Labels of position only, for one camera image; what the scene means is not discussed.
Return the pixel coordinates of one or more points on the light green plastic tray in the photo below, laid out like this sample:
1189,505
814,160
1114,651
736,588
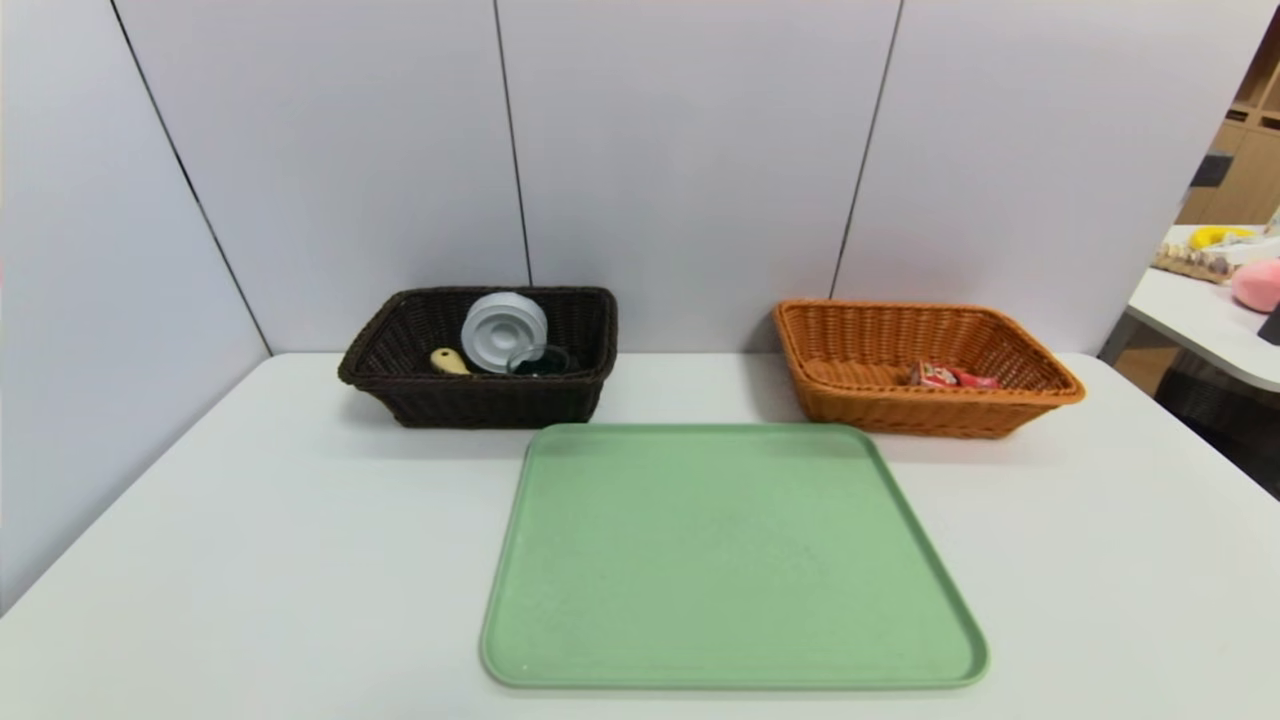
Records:
730,560

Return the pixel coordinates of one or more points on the pink plush toy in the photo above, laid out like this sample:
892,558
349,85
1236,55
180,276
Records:
1258,285

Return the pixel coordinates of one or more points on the dark brown wicker basket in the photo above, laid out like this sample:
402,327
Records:
480,400

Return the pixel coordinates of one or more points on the yellow banana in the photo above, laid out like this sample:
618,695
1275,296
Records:
1220,236

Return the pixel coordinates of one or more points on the wooden board with items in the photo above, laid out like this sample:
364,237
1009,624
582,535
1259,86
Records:
1195,263

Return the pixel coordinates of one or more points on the orange wicker basket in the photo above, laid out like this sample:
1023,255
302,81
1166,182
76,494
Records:
860,400

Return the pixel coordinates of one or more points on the white translucent plastic container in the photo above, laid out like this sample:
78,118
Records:
503,332

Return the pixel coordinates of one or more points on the wooden shelf unit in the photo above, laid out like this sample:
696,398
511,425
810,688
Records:
1245,180

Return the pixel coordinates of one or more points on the yellow green pasta fork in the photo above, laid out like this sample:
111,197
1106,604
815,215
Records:
448,362

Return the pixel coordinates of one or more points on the white background table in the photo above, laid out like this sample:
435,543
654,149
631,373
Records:
1205,310

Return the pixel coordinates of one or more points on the red snack box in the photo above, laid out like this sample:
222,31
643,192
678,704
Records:
945,376

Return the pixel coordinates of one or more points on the dark woven chair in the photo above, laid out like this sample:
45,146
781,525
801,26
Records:
1220,420

